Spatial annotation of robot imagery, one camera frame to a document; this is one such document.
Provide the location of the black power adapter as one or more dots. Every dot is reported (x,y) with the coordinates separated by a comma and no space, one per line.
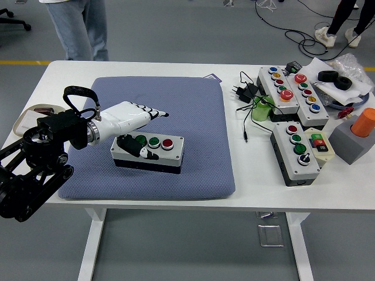
(244,93)

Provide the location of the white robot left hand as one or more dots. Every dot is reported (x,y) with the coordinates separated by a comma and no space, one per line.
(126,117)

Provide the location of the person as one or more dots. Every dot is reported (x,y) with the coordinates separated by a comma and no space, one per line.
(340,17)
(73,29)

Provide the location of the blue round plate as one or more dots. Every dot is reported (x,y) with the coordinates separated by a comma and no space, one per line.
(360,102)

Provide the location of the cream three-button switch box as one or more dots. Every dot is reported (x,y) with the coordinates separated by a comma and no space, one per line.
(319,143)

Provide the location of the white paper sheet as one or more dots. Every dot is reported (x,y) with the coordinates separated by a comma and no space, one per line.
(315,68)

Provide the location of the white wall switch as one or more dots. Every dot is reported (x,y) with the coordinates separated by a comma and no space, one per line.
(27,121)

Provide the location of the cream tray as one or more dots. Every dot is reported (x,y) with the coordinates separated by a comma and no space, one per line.
(19,126)

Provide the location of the grey five-button control box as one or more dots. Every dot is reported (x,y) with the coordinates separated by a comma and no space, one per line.
(265,76)
(310,117)

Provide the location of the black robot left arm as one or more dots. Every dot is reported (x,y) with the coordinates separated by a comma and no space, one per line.
(58,126)

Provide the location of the black terminal block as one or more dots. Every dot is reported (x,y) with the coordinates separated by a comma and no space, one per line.
(293,66)

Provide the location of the metal floor socket plate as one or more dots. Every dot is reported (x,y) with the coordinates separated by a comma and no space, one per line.
(271,235)

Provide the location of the purple card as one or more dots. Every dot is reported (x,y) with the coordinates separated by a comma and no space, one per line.
(214,77)

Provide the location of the red knob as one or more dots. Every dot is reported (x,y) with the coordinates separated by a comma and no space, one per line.
(344,113)

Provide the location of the grey four-button control box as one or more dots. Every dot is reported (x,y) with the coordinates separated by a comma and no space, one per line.
(167,158)
(304,171)

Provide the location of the black office chair base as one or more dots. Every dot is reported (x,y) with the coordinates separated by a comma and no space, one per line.
(17,21)

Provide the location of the dark red small item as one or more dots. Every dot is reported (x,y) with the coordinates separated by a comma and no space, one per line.
(44,110)

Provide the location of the orange cylinder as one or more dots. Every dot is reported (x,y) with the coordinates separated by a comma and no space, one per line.
(364,123)

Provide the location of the clear bubble wrap bag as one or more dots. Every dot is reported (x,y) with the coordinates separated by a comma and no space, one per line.
(348,63)

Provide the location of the blue-grey textured mat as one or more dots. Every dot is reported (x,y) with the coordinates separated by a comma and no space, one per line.
(190,117)

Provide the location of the white table leg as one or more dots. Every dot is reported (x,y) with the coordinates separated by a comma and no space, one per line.
(301,248)
(90,248)

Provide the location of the green plastic cup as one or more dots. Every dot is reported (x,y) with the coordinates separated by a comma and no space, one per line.
(259,112)

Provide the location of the grey block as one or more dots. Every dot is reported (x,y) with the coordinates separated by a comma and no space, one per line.
(348,146)

